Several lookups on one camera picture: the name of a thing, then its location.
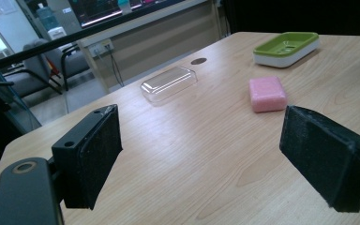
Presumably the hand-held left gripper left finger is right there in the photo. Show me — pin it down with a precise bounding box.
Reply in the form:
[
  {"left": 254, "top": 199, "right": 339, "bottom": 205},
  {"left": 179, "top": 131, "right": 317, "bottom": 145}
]
[{"left": 51, "top": 104, "right": 124, "bottom": 211}]

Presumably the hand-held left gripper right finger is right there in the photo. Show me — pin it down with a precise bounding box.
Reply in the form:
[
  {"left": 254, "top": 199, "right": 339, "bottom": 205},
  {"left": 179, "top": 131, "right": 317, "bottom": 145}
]
[{"left": 278, "top": 105, "right": 360, "bottom": 214}]

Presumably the pink soap bar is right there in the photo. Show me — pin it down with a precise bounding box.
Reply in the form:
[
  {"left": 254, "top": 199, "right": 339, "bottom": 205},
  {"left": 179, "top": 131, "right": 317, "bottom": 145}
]
[{"left": 248, "top": 75, "right": 289, "bottom": 113}]

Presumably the clear plastic lid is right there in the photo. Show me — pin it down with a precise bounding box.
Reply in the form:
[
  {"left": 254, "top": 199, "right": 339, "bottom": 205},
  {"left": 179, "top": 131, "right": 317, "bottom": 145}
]
[{"left": 140, "top": 66, "right": 199, "bottom": 104}]

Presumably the green and white soap dish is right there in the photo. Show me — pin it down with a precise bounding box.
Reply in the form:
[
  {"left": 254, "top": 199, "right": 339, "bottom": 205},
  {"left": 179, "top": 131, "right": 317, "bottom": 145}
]
[{"left": 252, "top": 31, "right": 321, "bottom": 68}]

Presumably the grey chair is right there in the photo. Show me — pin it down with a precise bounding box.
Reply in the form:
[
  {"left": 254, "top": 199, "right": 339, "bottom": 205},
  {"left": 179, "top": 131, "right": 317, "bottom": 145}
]
[{"left": 0, "top": 38, "right": 92, "bottom": 98}]

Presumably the black metal bar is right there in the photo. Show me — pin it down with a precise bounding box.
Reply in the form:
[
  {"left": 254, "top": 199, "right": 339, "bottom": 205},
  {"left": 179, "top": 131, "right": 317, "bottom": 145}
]
[{"left": 0, "top": 0, "right": 204, "bottom": 76}]

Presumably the water dispenser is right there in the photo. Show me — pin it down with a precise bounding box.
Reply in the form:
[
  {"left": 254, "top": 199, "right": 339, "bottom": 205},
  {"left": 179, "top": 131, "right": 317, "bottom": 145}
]
[{"left": 36, "top": 3, "right": 68, "bottom": 41}]

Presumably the round table hole cover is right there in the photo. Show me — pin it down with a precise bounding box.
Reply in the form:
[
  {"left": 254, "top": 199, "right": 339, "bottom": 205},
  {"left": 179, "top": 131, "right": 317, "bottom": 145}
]
[{"left": 190, "top": 57, "right": 208, "bottom": 66}]

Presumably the monitor screen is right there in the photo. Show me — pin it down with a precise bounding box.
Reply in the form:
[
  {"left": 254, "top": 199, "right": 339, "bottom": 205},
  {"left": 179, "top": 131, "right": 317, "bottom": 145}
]
[{"left": 67, "top": 0, "right": 187, "bottom": 28}]

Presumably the black cable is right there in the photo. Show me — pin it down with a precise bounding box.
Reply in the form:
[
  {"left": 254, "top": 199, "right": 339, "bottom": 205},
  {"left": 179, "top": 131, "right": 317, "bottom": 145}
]
[{"left": 107, "top": 46, "right": 126, "bottom": 88}]

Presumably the wall power socket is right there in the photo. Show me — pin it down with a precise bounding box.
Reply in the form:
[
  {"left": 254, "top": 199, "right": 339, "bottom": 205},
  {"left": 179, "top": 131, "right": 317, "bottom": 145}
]
[{"left": 87, "top": 38, "right": 114, "bottom": 58}]

